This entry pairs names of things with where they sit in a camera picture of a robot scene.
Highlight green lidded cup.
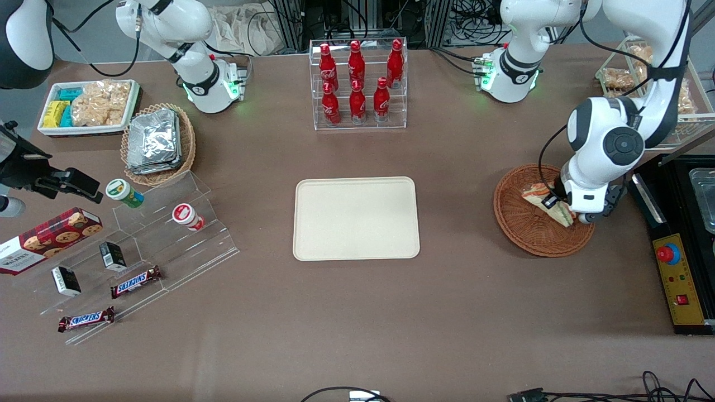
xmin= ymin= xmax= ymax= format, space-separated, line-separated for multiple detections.
xmin=106 ymin=179 xmax=145 ymax=209

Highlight silver foil packet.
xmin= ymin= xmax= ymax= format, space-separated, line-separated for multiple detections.
xmin=126 ymin=156 xmax=184 ymax=176
xmin=128 ymin=108 xmax=181 ymax=164

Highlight black cable with connector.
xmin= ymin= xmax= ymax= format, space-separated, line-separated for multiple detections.
xmin=507 ymin=371 xmax=715 ymax=402

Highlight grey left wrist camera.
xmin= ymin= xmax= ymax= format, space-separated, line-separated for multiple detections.
xmin=575 ymin=184 xmax=627 ymax=225

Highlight red Walkers cookie box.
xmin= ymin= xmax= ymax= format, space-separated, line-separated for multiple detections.
xmin=0 ymin=207 xmax=103 ymax=276

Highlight white wire basket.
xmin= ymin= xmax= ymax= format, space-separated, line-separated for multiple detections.
xmin=595 ymin=35 xmax=715 ymax=150

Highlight clear acrylic stepped stand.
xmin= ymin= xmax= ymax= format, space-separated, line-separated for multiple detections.
xmin=11 ymin=171 xmax=241 ymax=346

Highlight beige rectangular tray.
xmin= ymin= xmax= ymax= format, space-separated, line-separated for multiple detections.
xmin=293 ymin=176 xmax=421 ymax=261

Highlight yellow snack packet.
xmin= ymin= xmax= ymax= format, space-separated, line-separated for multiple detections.
xmin=43 ymin=100 xmax=70 ymax=128

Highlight beige crumpled bag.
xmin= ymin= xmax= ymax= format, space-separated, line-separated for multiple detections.
xmin=209 ymin=4 xmax=287 ymax=56

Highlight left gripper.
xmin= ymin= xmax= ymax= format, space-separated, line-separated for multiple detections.
xmin=541 ymin=162 xmax=614 ymax=217

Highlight metal pan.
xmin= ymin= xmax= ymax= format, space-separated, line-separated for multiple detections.
xmin=689 ymin=167 xmax=715 ymax=234

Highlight Snickers chocolate bar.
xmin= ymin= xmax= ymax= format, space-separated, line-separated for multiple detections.
xmin=58 ymin=306 xmax=116 ymax=333
xmin=110 ymin=265 xmax=163 ymax=299

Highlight tangled black cables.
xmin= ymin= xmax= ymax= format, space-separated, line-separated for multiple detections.
xmin=447 ymin=0 xmax=512 ymax=46

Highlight black appliance housing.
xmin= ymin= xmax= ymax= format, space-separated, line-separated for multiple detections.
xmin=630 ymin=155 xmax=715 ymax=336

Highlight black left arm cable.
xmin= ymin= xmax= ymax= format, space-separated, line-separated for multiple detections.
xmin=538 ymin=0 xmax=693 ymax=196

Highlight triangular sandwich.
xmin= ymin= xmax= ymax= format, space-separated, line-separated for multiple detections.
xmin=522 ymin=182 xmax=576 ymax=228

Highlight clear bag of crackers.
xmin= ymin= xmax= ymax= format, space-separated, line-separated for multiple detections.
xmin=71 ymin=80 xmax=132 ymax=127

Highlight clear acrylic bottle rack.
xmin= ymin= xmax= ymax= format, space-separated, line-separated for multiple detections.
xmin=309 ymin=38 xmax=408 ymax=131

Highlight red cola bottle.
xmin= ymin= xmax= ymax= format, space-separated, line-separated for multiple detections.
xmin=348 ymin=40 xmax=366 ymax=89
xmin=321 ymin=82 xmax=341 ymax=127
xmin=387 ymin=39 xmax=404 ymax=90
xmin=349 ymin=79 xmax=367 ymax=125
xmin=319 ymin=43 xmax=339 ymax=93
xmin=373 ymin=77 xmax=391 ymax=123

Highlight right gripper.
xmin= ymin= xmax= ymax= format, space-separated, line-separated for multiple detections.
xmin=0 ymin=124 xmax=104 ymax=203

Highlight white rectangular snack tray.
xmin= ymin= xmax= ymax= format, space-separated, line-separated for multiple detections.
xmin=37 ymin=79 xmax=141 ymax=137

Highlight round brown wicker basket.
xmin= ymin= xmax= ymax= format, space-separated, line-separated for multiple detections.
xmin=493 ymin=163 xmax=597 ymax=258

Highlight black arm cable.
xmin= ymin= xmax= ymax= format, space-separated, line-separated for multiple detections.
xmin=538 ymin=0 xmax=693 ymax=196
xmin=51 ymin=0 xmax=141 ymax=78

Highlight wicker basket with foil packets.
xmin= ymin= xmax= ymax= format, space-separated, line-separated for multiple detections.
xmin=121 ymin=103 xmax=197 ymax=187

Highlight yellow emergency stop control box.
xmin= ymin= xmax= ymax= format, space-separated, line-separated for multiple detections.
xmin=652 ymin=233 xmax=708 ymax=327

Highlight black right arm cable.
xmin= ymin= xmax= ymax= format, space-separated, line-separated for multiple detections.
xmin=51 ymin=0 xmax=141 ymax=78

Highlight small black box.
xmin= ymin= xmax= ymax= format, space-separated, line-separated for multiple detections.
xmin=51 ymin=266 xmax=82 ymax=297
xmin=99 ymin=241 xmax=127 ymax=272

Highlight black looped cable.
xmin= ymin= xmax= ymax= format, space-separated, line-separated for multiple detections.
xmin=301 ymin=386 xmax=392 ymax=402

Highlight red lidded cup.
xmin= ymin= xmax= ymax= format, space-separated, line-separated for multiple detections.
xmin=171 ymin=203 xmax=205 ymax=231

